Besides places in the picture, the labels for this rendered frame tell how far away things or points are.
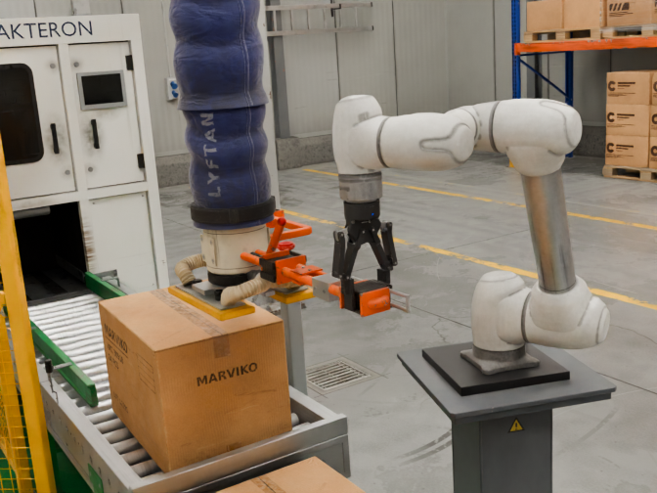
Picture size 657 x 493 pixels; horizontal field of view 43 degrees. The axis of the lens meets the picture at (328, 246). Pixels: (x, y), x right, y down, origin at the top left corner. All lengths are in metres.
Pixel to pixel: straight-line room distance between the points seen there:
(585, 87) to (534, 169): 10.22
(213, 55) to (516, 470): 1.49
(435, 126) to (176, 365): 1.14
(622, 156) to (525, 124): 8.28
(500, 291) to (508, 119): 0.58
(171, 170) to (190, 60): 9.52
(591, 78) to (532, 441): 9.92
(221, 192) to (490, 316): 0.87
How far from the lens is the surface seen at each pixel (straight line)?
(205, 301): 2.19
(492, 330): 2.47
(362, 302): 1.71
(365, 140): 1.64
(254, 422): 2.55
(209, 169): 2.14
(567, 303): 2.35
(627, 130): 10.26
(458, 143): 1.57
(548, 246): 2.26
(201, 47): 2.10
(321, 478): 2.44
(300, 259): 2.02
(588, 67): 12.27
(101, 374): 3.39
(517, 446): 2.59
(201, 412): 2.47
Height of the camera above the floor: 1.73
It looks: 14 degrees down
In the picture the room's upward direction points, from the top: 4 degrees counter-clockwise
